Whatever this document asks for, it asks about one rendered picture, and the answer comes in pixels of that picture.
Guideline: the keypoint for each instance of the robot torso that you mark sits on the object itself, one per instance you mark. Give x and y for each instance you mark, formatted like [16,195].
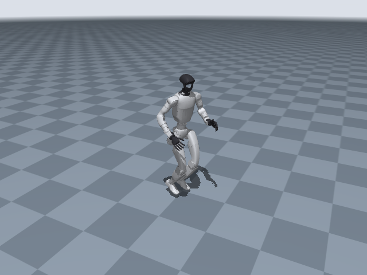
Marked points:
[183,112]

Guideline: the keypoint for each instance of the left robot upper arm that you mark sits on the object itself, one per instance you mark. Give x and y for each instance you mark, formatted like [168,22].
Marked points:
[199,103]

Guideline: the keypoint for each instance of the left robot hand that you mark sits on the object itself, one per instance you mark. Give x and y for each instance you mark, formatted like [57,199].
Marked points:
[212,123]

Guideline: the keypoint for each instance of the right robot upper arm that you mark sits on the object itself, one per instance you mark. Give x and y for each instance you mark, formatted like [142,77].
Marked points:
[171,102]

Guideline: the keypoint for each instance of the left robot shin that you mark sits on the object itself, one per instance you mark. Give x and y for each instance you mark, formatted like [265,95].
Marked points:
[188,172]

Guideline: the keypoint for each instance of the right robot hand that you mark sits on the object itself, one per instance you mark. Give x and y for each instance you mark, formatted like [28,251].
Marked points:
[176,141]

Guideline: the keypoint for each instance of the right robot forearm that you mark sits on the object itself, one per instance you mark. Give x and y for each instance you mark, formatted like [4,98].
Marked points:
[164,126]

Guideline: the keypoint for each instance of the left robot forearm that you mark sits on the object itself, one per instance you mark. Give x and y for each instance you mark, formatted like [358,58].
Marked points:
[205,116]

